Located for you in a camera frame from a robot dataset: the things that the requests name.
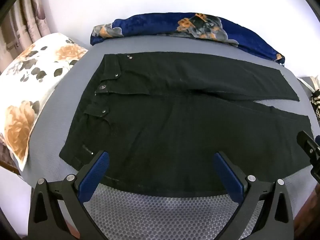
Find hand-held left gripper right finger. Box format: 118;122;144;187
212;151;294;240

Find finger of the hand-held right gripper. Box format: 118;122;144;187
296;130;320;183

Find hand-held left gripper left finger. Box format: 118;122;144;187
28;151;110;240

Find black pants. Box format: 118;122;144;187
59;51;312;197

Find black and white striped cloth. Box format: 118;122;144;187
310;89;320;128

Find grey mesh bed mat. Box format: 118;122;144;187
19;34;320;240

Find white floral pillow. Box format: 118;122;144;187
0;32;88;172

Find blue floral blanket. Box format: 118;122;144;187
90;12;286;65

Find beige curtain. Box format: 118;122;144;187
0;0;48;74

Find white cable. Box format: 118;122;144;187
297;76;318;94

